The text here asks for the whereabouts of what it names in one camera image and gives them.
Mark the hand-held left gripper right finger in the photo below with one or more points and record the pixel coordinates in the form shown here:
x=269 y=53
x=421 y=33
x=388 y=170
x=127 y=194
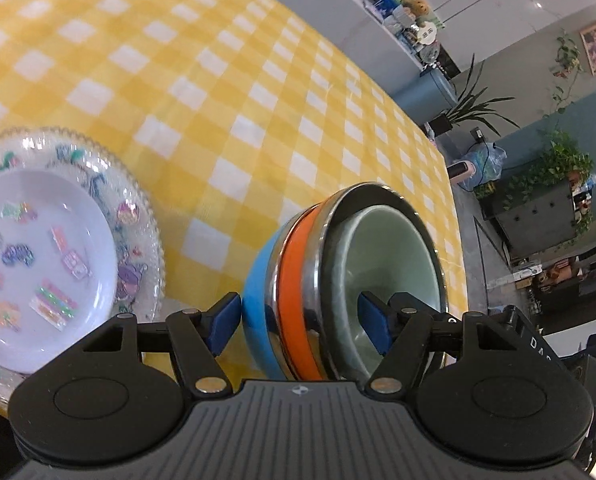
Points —
x=375 y=322

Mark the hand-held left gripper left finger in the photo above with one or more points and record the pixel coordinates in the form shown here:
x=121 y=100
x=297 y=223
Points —
x=225 y=320

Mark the blue steel bowl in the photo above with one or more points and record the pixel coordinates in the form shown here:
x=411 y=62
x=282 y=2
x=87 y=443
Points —
x=258 y=305

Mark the green ceramic bowl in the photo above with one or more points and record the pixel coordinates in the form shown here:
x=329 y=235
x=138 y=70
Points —
x=383 y=255

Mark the orange steel bowl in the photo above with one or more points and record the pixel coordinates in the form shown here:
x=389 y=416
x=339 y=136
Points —
x=298 y=285

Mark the clear glass printed plate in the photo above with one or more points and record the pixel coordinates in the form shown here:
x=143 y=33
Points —
x=128 y=185

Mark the small white printed plate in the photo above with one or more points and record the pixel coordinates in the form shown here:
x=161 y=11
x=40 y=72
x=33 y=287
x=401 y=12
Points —
x=43 y=200

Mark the dark cabinet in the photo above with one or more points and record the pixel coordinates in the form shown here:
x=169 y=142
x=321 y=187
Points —
x=533 y=220

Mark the small pink device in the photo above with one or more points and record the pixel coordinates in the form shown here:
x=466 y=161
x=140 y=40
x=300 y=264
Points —
x=460 y=171

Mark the leafy plant on cabinet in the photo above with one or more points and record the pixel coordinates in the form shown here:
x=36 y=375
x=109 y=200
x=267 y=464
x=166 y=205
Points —
x=558 y=160

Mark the blue plastic bag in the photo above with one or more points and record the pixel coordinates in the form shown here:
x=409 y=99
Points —
x=490 y=162

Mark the grey-blue trash bin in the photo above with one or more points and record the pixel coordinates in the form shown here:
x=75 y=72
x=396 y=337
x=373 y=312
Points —
x=425 y=95

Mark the yellow checked tablecloth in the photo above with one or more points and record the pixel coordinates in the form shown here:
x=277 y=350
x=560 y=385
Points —
x=203 y=85

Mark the long-leaf potted plant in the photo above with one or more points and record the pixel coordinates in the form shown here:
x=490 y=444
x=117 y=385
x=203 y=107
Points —
x=470 y=105

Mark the hanging vine plant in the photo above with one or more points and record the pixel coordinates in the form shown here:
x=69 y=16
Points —
x=565 y=65

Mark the brown teddy bear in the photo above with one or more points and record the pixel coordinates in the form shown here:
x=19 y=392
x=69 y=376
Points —
x=418 y=6

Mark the black wall charger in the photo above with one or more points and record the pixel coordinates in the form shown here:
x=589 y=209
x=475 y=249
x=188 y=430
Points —
x=477 y=133

